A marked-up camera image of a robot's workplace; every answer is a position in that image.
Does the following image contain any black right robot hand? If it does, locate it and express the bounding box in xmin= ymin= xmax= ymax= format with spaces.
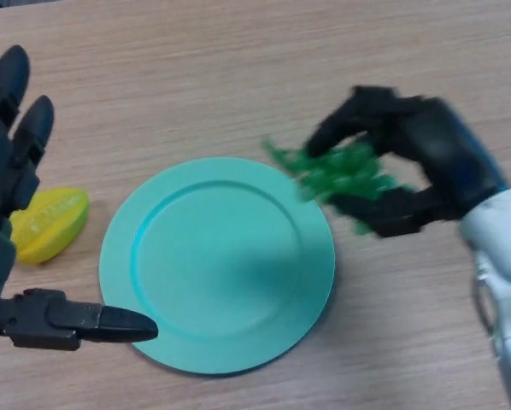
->
xmin=304 ymin=85 xmax=511 ymax=238

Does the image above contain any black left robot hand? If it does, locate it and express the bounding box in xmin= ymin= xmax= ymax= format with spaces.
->
xmin=0 ymin=44 xmax=159 ymax=352

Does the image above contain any green grapes bunch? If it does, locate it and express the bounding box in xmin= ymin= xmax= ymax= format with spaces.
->
xmin=261 ymin=136 xmax=414 ymax=236

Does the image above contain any green round plate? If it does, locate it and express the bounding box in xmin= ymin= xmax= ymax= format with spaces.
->
xmin=98 ymin=156 xmax=337 ymax=377

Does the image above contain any yellow starfruit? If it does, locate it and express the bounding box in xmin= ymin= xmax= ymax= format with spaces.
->
xmin=9 ymin=186 xmax=90 ymax=265

